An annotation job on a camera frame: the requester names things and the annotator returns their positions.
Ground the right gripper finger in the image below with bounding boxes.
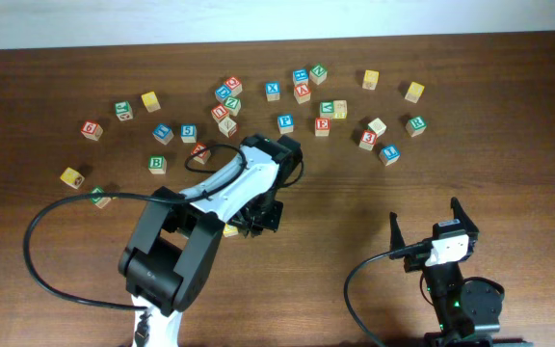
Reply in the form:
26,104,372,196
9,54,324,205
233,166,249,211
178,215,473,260
450,197,479,239
389,212,406,254

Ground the yellow C block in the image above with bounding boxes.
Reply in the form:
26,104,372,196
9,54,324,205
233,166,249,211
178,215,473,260
223,224,239,237

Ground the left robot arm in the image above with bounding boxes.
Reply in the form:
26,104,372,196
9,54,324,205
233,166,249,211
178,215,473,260
119,134,303,346

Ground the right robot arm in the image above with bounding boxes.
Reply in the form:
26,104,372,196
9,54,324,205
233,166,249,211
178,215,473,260
389,198,505,346

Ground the red Y block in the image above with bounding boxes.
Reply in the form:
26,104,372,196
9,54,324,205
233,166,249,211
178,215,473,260
191,143,211,165

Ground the blue L block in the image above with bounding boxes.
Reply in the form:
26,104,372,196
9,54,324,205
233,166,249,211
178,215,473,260
379,145,401,166

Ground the green R block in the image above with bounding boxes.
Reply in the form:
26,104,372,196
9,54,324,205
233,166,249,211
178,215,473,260
406,116,427,137

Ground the blue P block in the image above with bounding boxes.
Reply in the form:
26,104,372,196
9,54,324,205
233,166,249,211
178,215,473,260
277,114,294,134

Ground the plain wood red-edged block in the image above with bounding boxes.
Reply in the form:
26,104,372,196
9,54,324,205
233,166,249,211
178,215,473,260
219,117,238,138

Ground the red 3 block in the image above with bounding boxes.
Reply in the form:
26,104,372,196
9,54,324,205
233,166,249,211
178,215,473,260
358,130,378,151

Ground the red E block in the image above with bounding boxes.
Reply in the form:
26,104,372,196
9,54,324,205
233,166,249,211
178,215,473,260
314,118,330,137

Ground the red U block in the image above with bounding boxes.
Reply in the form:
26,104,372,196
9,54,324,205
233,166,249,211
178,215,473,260
211,104,229,123

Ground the blue 5 block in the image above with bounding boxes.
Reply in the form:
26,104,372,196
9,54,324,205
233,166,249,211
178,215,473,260
180,123,198,144

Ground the plain wood O block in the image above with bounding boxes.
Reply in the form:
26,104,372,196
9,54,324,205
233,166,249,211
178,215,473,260
367,118,387,136

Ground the green Z block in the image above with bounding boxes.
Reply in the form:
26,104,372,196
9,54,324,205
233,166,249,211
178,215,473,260
223,96,242,117

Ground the green B block upper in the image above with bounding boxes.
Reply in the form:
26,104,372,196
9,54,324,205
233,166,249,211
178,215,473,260
148,156,167,174

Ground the green b block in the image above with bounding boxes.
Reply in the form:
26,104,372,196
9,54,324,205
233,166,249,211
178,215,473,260
91,186,112,208
148,156,167,174

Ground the green V block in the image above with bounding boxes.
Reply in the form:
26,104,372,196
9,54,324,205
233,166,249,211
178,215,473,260
319,101,335,119

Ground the blue X block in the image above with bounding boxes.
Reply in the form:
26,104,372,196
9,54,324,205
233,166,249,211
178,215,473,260
265,81,280,101

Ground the red A block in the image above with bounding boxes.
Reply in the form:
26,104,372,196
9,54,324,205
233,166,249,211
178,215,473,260
294,83,311,104

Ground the yellow block upper right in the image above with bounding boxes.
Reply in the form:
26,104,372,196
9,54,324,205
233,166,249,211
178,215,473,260
405,82,425,103

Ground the blue D block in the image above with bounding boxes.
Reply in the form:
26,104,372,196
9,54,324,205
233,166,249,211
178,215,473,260
215,84,231,103

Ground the yellow 8 block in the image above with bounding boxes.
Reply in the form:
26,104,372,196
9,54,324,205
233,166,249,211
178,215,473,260
333,100,348,120

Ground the blue T block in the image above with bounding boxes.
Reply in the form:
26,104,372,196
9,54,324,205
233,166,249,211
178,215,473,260
152,123,173,145

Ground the red Q block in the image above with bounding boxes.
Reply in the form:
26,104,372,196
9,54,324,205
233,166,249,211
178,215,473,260
225,76,243,96

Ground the blue H block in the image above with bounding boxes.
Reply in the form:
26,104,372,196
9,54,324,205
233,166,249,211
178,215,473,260
292,68,309,86

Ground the green N block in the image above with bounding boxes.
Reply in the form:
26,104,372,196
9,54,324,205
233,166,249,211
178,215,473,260
309,64,328,85

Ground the yellow block upper middle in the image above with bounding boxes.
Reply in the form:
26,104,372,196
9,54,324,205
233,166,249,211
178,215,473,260
362,69,380,91

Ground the yellow block upper left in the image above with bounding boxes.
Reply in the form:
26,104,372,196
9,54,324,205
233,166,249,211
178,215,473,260
141,91,161,113

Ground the green B block lower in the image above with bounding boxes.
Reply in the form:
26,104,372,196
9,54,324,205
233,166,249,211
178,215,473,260
91,186,112,208

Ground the green J block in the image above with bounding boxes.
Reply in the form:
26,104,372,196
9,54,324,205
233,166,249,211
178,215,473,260
114,101,134,121

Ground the red 6 block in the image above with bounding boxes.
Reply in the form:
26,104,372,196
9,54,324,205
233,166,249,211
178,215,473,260
81,120,103,141

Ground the yellow block far left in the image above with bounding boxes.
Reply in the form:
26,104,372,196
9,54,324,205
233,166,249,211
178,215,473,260
60,168,85,189

